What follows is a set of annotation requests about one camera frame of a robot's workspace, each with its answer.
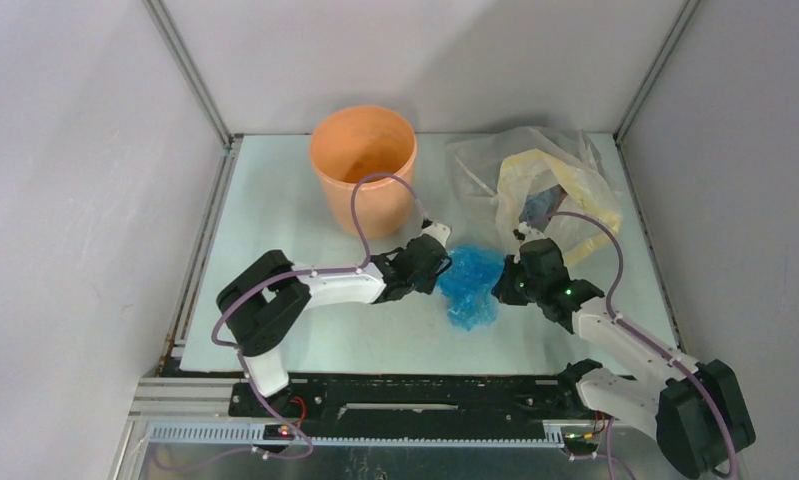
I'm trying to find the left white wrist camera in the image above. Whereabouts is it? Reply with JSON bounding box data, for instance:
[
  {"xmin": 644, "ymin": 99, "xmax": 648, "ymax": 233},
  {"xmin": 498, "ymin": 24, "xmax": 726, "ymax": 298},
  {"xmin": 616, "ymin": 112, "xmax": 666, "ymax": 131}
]
[{"xmin": 421, "ymin": 218, "xmax": 451, "ymax": 248}]

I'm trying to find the blue plastic trash bag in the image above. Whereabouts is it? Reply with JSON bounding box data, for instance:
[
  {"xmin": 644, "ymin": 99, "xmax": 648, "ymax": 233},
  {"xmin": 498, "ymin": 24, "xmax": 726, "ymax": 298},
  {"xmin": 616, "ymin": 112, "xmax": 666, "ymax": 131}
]
[{"xmin": 437, "ymin": 244, "xmax": 504, "ymax": 331}]

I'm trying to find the small red-lit circuit board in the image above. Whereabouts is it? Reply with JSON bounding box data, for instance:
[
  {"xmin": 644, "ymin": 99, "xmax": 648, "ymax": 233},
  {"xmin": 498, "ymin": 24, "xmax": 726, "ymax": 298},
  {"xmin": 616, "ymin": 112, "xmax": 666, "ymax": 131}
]
[{"xmin": 262, "ymin": 424, "xmax": 299, "ymax": 441}]

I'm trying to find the purple cable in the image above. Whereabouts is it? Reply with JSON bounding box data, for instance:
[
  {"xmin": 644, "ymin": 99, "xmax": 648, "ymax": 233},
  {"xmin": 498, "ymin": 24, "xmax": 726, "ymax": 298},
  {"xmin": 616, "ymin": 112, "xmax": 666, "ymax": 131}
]
[
  {"xmin": 528, "ymin": 210, "xmax": 738, "ymax": 480},
  {"xmin": 148, "ymin": 173, "xmax": 433, "ymax": 473}
]

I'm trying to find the orange plastic trash bin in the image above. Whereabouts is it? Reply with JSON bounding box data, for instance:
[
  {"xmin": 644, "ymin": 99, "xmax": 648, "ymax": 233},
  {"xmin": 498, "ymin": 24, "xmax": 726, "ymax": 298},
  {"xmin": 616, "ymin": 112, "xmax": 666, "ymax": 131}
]
[{"xmin": 309, "ymin": 105, "xmax": 417, "ymax": 239}]

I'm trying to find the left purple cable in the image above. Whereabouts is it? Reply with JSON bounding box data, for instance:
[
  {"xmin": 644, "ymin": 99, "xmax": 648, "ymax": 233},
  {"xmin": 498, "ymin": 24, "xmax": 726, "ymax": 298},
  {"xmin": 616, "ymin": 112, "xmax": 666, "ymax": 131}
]
[{"xmin": 148, "ymin": 173, "xmax": 433, "ymax": 473}]

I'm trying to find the right aluminium corner post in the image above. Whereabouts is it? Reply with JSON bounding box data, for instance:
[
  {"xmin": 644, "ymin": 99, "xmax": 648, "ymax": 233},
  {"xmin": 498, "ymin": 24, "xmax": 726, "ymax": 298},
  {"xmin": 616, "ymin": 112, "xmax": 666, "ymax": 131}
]
[{"xmin": 613, "ymin": 0, "xmax": 703, "ymax": 146}]

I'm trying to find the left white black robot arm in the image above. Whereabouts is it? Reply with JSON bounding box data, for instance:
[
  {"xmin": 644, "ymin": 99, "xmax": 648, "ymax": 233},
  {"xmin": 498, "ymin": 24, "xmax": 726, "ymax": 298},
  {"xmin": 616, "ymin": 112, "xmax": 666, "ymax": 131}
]
[{"xmin": 211, "ymin": 234, "xmax": 452, "ymax": 417}]

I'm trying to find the translucent yellowish plastic bag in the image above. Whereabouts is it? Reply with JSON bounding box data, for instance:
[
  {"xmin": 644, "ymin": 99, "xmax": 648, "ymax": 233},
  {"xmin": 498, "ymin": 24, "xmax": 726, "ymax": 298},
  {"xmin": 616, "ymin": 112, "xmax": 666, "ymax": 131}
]
[{"xmin": 447, "ymin": 126, "xmax": 623, "ymax": 266}]

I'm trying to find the aluminium frame rail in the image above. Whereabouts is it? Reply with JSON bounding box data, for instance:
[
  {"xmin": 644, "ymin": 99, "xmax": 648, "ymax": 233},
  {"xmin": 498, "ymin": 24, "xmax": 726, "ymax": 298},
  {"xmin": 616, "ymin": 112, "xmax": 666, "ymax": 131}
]
[{"xmin": 129, "ymin": 374, "xmax": 596, "ymax": 446}]

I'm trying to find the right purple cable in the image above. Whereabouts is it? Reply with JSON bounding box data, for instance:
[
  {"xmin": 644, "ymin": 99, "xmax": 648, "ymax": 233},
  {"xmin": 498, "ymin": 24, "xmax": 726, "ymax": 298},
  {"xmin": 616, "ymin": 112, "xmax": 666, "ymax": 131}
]
[{"xmin": 528, "ymin": 210, "xmax": 738, "ymax": 480}]

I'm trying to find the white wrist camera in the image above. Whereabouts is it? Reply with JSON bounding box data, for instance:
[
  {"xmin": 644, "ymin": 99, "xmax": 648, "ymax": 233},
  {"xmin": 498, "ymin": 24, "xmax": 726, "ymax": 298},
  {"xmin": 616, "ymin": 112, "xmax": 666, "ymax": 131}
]
[
  {"xmin": 512, "ymin": 222, "xmax": 547, "ymax": 245},
  {"xmin": 421, "ymin": 218, "xmax": 451, "ymax": 248}
]

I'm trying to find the left aluminium corner post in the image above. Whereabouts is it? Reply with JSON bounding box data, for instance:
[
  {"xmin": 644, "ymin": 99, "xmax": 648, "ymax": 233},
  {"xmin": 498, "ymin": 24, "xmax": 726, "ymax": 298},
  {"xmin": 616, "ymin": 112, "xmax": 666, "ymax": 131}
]
[{"xmin": 142, "ymin": 0, "xmax": 234, "ymax": 148}]

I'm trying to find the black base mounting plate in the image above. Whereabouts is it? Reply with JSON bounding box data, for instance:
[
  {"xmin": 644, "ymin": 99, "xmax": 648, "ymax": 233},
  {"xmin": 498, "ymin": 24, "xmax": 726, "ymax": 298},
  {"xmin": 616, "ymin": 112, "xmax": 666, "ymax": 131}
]
[{"xmin": 228, "ymin": 373, "xmax": 610, "ymax": 441}]

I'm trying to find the aluminium corner post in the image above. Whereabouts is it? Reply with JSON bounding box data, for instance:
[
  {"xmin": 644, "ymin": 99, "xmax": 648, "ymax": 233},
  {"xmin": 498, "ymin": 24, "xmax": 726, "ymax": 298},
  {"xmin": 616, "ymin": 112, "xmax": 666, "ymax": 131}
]
[
  {"xmin": 142, "ymin": 0, "xmax": 234, "ymax": 148},
  {"xmin": 613, "ymin": 0, "xmax": 703, "ymax": 146}
]

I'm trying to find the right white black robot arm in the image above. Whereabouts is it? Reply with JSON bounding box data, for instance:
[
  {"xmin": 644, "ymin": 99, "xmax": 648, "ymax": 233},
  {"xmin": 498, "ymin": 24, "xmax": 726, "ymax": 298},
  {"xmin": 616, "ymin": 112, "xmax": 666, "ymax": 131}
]
[{"xmin": 492, "ymin": 234, "xmax": 757, "ymax": 479}]

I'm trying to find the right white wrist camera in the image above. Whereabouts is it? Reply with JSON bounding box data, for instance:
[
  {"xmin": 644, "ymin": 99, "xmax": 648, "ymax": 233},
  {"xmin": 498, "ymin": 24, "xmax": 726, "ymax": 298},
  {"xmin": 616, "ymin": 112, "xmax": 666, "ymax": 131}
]
[{"xmin": 512, "ymin": 222, "xmax": 547, "ymax": 245}]

